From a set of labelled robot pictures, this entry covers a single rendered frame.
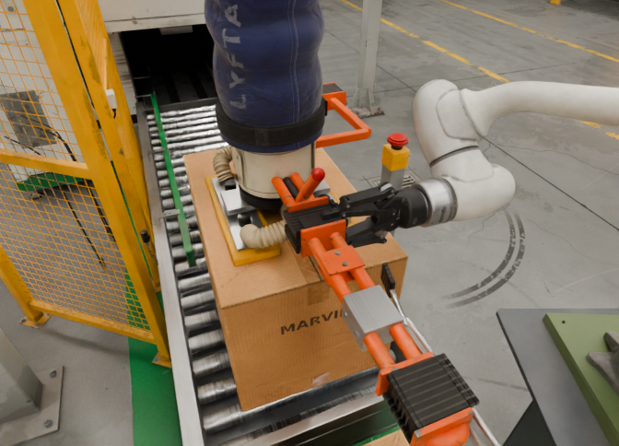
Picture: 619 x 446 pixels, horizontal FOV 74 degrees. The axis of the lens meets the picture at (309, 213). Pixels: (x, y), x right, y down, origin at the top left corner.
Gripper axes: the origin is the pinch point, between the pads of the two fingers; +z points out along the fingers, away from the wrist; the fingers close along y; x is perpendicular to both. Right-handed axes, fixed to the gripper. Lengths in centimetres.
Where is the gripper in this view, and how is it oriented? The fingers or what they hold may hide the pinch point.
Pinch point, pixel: (319, 229)
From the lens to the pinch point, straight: 73.9
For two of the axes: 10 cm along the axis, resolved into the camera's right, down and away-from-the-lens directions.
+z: -9.3, 2.2, -2.9
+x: -3.6, -5.8, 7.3
